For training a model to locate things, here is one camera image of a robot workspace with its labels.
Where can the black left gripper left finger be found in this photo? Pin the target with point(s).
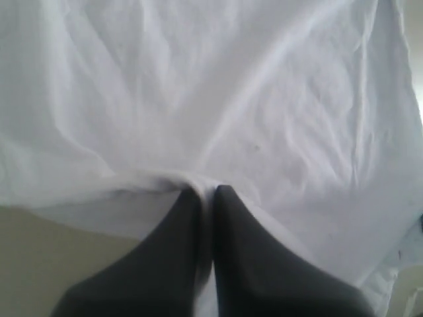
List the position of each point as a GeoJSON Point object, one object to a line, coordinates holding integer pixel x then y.
{"type": "Point", "coordinates": [157, 278]}

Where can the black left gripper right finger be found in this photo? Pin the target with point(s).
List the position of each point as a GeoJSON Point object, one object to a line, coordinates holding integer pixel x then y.
{"type": "Point", "coordinates": [258, 276]}

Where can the white t-shirt with red logo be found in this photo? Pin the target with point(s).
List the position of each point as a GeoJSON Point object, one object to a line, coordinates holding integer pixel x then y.
{"type": "Point", "coordinates": [110, 108]}

